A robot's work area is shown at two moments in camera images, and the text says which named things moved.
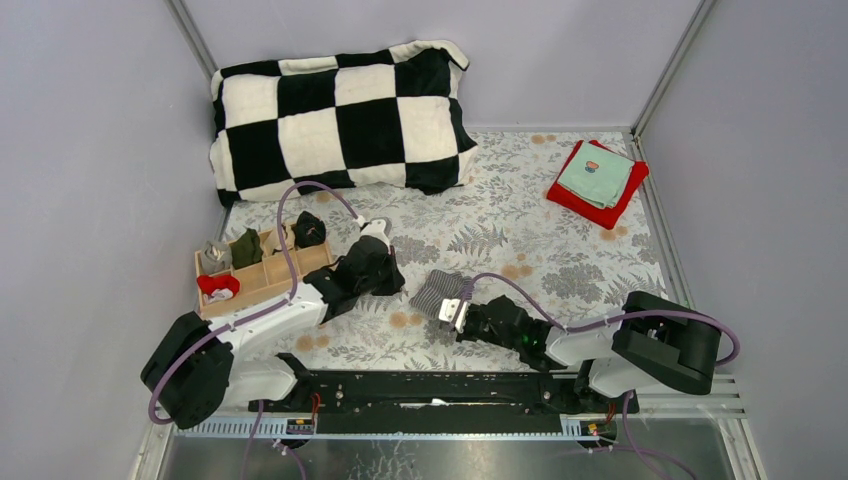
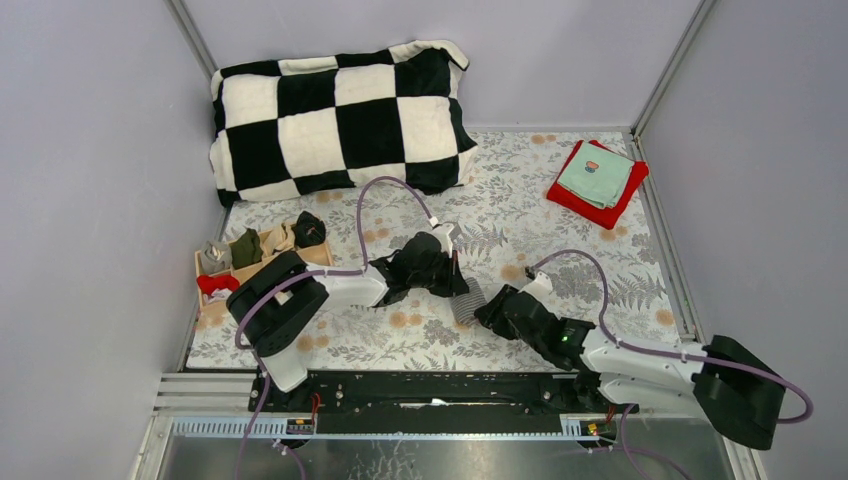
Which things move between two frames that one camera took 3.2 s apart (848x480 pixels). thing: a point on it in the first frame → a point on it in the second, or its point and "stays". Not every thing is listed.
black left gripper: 396,280 → 453,283
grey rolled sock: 215,257 stays
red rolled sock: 209,283 stays
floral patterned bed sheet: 493,219 stays
